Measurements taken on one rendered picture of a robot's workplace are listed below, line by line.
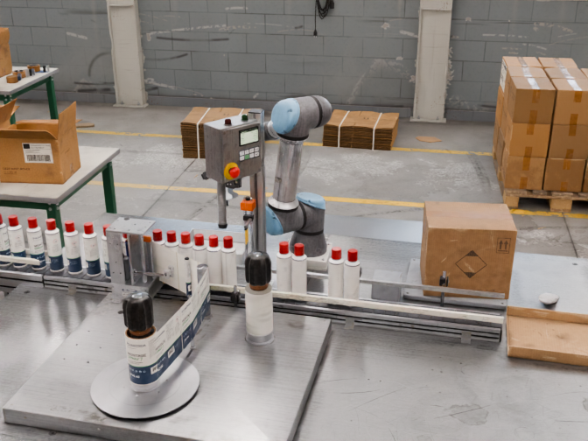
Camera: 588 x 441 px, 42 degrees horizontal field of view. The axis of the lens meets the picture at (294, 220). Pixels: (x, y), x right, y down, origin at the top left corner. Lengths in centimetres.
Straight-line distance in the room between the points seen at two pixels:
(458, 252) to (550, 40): 534
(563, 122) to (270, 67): 344
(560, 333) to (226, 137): 128
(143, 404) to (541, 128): 412
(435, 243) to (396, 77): 532
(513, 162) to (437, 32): 236
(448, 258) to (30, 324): 146
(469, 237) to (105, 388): 130
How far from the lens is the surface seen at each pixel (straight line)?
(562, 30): 787
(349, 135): 693
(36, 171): 415
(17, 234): 298
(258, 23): 800
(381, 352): 248
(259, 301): 233
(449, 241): 268
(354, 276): 255
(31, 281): 301
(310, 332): 247
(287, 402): 217
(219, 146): 251
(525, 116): 566
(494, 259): 273
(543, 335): 267
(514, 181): 581
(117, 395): 224
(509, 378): 244
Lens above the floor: 220
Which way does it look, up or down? 24 degrees down
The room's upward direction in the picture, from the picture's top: straight up
